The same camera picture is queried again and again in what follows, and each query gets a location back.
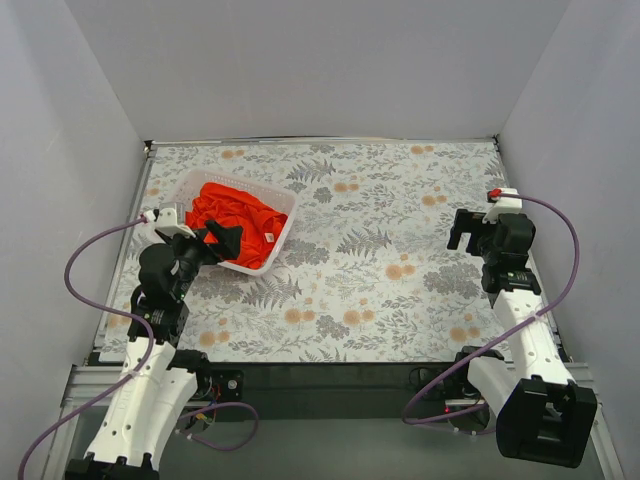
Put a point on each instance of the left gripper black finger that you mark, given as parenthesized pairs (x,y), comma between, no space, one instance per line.
(221,237)
(224,251)

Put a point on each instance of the floral patterned table mat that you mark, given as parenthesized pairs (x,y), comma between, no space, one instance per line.
(365,274)

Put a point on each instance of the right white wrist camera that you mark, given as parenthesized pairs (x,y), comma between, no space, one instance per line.
(503,201)

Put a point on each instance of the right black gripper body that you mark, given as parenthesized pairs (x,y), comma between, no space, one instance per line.
(476,237)

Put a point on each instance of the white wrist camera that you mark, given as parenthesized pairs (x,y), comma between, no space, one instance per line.
(169,219)
(503,201)

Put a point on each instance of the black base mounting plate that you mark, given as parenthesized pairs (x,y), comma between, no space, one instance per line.
(320,390)

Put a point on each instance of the aluminium frame rail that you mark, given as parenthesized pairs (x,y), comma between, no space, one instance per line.
(71,439)

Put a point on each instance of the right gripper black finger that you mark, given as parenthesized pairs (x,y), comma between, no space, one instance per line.
(463,221)
(476,228)

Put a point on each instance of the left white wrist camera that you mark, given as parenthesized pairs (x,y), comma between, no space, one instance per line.
(169,219)

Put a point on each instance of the orange t shirt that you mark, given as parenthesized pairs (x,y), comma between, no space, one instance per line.
(230,207)

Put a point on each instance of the white plastic laundry basket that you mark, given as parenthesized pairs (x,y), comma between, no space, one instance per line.
(189,185)

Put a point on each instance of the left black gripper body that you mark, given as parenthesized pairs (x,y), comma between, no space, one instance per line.
(203,242)

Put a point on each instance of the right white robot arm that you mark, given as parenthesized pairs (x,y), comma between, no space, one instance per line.
(542,414)

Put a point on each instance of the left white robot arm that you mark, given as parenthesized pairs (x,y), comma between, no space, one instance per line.
(157,378)

